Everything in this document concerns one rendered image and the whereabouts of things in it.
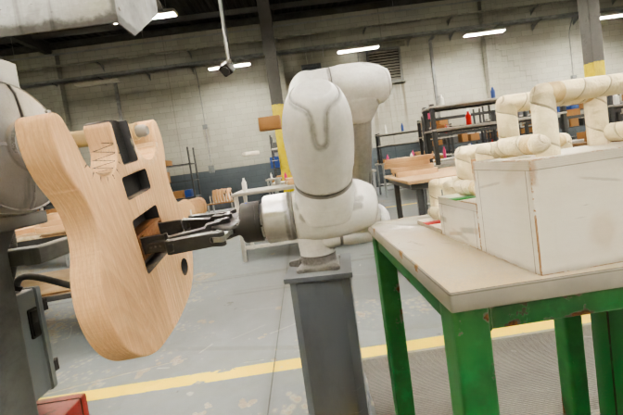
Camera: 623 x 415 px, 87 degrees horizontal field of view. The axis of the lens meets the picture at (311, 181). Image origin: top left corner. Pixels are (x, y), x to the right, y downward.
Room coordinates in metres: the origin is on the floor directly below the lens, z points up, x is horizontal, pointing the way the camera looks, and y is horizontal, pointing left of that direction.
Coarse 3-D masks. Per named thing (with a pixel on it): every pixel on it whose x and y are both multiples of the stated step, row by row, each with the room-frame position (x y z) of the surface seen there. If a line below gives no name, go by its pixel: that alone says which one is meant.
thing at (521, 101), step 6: (504, 96) 0.57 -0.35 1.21; (510, 96) 0.57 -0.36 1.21; (516, 96) 0.57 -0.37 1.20; (522, 96) 0.57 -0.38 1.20; (528, 96) 0.57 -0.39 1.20; (498, 102) 0.58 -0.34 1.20; (504, 102) 0.57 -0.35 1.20; (510, 102) 0.57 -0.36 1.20; (516, 102) 0.57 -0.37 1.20; (522, 102) 0.57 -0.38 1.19; (528, 102) 0.57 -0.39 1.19; (564, 102) 0.58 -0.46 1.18; (570, 102) 0.58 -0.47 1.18; (576, 102) 0.58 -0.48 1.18; (582, 102) 0.59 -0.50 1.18; (516, 108) 0.57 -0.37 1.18; (522, 108) 0.57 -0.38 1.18; (528, 108) 0.58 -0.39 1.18
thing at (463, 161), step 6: (456, 156) 0.74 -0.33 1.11; (462, 156) 0.73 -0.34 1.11; (468, 156) 0.73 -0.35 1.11; (456, 162) 0.74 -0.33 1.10; (462, 162) 0.73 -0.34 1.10; (468, 162) 0.73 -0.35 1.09; (456, 168) 0.74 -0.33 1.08; (462, 168) 0.73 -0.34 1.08; (468, 168) 0.73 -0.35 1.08; (462, 174) 0.73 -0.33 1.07; (468, 174) 0.73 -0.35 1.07
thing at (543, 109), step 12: (540, 96) 0.49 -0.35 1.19; (552, 96) 0.48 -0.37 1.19; (540, 108) 0.49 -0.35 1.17; (552, 108) 0.48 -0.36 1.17; (540, 120) 0.49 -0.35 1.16; (552, 120) 0.48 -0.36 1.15; (540, 132) 0.49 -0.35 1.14; (552, 132) 0.48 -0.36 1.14; (552, 144) 0.48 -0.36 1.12; (540, 156) 0.49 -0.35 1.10
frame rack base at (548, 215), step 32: (480, 160) 0.61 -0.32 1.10; (512, 160) 0.51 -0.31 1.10; (544, 160) 0.47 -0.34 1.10; (576, 160) 0.48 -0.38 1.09; (608, 160) 0.48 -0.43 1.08; (480, 192) 0.60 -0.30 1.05; (512, 192) 0.51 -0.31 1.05; (544, 192) 0.47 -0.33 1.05; (576, 192) 0.48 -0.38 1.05; (608, 192) 0.48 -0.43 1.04; (480, 224) 0.61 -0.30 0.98; (512, 224) 0.52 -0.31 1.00; (544, 224) 0.47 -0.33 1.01; (576, 224) 0.48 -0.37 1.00; (608, 224) 0.48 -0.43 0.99; (512, 256) 0.53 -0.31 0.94; (544, 256) 0.47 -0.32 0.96; (576, 256) 0.47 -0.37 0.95; (608, 256) 0.48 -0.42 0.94
